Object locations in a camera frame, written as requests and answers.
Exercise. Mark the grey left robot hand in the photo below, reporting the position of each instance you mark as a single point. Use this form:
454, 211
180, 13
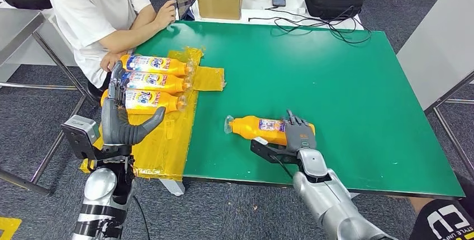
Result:
114, 131

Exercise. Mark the person's right hand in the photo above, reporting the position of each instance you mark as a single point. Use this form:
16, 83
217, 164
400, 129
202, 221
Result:
109, 60

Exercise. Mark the person's left hand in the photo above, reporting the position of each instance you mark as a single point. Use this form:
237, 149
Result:
166, 14

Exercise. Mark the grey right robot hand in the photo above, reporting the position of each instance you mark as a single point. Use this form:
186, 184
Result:
300, 134

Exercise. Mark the orange detergent bottle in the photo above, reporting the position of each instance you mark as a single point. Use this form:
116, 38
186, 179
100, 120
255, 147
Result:
177, 68
166, 103
174, 85
248, 129

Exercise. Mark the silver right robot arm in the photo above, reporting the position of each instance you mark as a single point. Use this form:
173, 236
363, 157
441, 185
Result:
326, 197

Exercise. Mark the yellow taped cardboard mat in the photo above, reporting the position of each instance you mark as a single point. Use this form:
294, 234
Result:
163, 149

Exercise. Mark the person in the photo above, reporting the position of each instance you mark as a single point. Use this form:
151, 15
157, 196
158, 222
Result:
440, 219
92, 5

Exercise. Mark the white table leg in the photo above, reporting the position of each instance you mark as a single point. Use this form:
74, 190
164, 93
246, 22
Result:
173, 188
353, 195

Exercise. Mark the steel workbench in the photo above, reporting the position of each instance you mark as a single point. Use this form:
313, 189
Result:
18, 30

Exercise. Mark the small white plug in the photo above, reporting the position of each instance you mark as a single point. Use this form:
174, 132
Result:
301, 10

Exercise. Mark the grey side table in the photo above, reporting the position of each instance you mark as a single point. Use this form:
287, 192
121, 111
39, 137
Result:
440, 45

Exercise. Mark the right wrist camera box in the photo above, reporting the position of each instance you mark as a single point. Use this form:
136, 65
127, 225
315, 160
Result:
270, 153

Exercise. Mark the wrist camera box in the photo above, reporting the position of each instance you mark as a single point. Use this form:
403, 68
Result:
270, 153
79, 127

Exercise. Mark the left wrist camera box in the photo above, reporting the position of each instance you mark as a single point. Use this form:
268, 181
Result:
79, 127

